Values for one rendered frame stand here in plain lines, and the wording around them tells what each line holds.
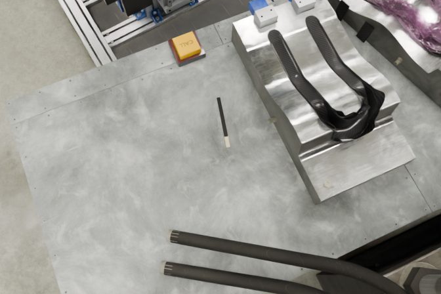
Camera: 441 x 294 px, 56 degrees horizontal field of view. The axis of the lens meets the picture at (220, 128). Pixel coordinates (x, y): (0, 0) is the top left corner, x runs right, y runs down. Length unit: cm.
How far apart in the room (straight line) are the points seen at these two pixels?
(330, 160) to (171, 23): 113
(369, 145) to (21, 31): 180
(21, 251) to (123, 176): 100
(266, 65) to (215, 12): 93
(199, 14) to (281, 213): 115
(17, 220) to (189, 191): 112
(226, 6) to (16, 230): 133
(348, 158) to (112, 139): 59
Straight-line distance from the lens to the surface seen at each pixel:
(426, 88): 124
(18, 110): 122
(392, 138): 110
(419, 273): 110
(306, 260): 94
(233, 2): 199
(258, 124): 109
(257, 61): 107
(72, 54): 220
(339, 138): 102
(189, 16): 195
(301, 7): 114
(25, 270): 198
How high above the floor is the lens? 182
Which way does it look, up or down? 71 degrees down
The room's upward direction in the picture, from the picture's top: 2 degrees clockwise
